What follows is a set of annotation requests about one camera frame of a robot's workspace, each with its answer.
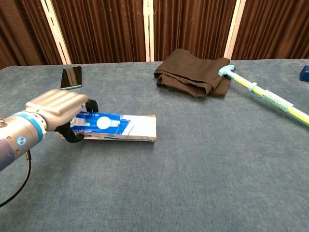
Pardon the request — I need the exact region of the white screen frame post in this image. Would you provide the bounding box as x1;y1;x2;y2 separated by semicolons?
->
40;0;72;65
143;0;155;62
223;0;246;60

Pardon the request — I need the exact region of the blue white light bulb box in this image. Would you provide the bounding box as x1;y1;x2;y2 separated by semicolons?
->
70;111;157;143

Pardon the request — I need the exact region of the dark blue object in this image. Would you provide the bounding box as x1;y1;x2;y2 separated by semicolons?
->
298;65;309;82

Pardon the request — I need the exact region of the yellow rod with blue ends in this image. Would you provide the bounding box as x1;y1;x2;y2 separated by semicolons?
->
218;64;309;128

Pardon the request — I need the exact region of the black smartphone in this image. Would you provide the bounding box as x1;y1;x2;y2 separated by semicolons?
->
60;66;83;90

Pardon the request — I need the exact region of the dark brown folded cloth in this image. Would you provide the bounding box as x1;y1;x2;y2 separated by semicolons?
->
154;48;233;98

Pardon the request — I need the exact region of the brown pleated curtain panel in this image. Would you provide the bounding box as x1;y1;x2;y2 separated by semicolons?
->
153;0;237;62
51;0;146;65
0;0;63;70
231;0;309;60

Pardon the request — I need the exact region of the blue felt table cover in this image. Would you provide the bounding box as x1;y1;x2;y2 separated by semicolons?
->
0;58;309;232

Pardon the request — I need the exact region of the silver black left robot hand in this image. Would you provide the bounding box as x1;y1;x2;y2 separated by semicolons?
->
25;88;99;144

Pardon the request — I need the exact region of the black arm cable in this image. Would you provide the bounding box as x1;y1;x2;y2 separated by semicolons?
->
0;150;32;208

